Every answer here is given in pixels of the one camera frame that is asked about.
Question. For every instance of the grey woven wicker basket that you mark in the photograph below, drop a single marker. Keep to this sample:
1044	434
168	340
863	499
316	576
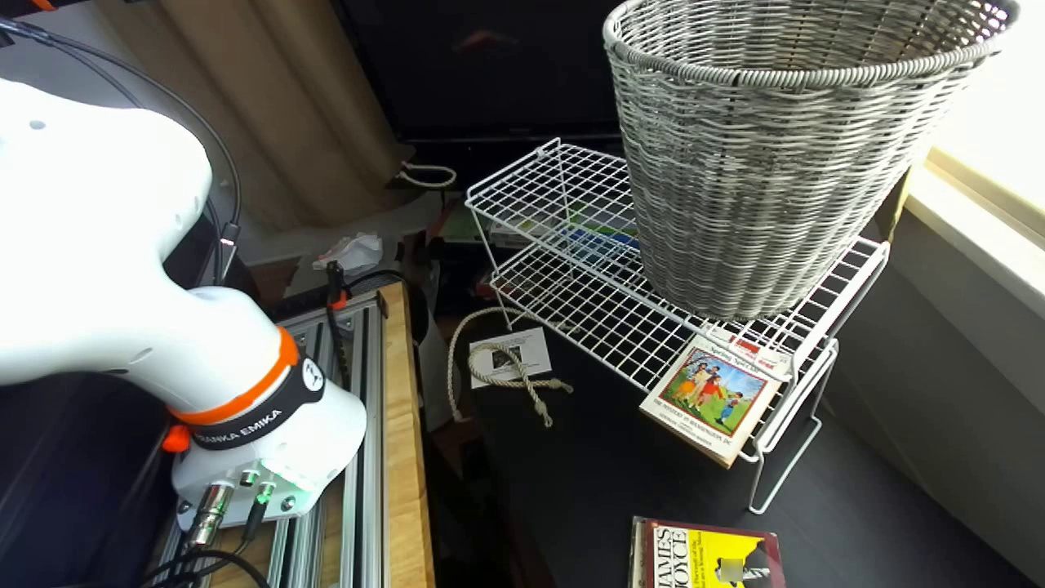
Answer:
763	183

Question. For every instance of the beige fabric curtain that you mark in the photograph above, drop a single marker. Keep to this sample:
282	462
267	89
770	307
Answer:
282	99

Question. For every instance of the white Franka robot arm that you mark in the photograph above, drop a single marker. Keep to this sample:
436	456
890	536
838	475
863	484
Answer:
100	250

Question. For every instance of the yellow and brown cover book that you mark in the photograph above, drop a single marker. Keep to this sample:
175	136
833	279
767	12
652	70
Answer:
704	555

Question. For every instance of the light wooden board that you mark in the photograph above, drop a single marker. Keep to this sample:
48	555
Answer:
407	458

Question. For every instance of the crumpled white cloth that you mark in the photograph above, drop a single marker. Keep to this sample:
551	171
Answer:
350	250

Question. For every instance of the book with colourful picture cover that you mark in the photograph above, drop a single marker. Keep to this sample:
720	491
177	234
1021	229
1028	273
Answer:
715	393

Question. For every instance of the aluminium extrusion frame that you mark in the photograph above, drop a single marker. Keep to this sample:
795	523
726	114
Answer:
365	434

